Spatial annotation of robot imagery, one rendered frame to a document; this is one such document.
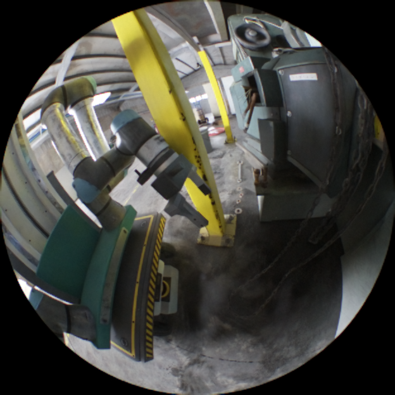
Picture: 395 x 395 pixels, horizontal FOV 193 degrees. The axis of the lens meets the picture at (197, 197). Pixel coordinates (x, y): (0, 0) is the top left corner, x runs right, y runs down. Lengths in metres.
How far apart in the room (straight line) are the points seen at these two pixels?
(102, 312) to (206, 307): 0.47
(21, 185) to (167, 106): 0.66
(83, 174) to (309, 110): 0.56
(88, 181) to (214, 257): 0.67
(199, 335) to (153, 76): 1.02
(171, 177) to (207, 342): 0.74
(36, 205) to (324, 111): 0.95
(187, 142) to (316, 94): 0.38
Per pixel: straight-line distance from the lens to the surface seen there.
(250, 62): 0.59
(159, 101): 0.37
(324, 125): 0.35
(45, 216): 0.65
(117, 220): 0.53
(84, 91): 0.56
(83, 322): 0.51
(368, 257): 0.79
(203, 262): 0.71
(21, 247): 0.61
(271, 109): 0.51
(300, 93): 0.39
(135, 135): 0.27
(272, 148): 0.45
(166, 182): 0.23
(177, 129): 0.36
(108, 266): 0.48
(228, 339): 0.72
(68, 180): 8.10
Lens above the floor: 0.66
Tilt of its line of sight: 40 degrees down
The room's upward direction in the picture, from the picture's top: 24 degrees counter-clockwise
